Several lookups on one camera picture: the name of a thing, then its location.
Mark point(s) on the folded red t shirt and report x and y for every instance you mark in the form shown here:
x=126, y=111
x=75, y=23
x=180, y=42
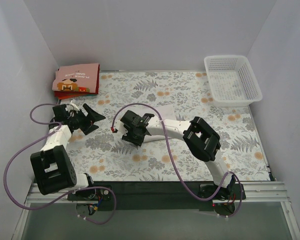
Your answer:
x=72, y=93

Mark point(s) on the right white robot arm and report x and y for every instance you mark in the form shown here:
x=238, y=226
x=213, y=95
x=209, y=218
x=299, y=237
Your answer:
x=203, y=143

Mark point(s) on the white t shirt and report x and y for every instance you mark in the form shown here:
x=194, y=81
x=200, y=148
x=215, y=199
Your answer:
x=166, y=112

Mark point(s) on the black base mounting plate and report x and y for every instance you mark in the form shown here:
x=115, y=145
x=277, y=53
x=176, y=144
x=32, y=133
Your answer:
x=160, y=195

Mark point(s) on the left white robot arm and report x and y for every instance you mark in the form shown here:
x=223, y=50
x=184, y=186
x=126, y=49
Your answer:
x=52, y=166

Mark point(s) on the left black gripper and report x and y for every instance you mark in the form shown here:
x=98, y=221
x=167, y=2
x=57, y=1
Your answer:
x=86, y=120

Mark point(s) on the aluminium extrusion rail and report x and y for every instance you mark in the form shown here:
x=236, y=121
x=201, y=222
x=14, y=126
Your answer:
x=265, y=214

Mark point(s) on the floral patterned table mat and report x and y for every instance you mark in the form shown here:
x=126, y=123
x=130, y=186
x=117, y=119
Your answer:
x=106, y=157

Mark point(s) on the white plastic mesh basket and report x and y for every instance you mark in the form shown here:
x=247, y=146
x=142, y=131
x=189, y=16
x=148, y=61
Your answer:
x=232, y=81

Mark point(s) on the folded pink printed t shirt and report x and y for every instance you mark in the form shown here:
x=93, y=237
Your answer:
x=76, y=77

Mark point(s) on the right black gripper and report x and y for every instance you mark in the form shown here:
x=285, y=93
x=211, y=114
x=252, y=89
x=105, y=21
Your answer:
x=129, y=130

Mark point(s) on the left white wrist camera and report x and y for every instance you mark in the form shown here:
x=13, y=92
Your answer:
x=72, y=108

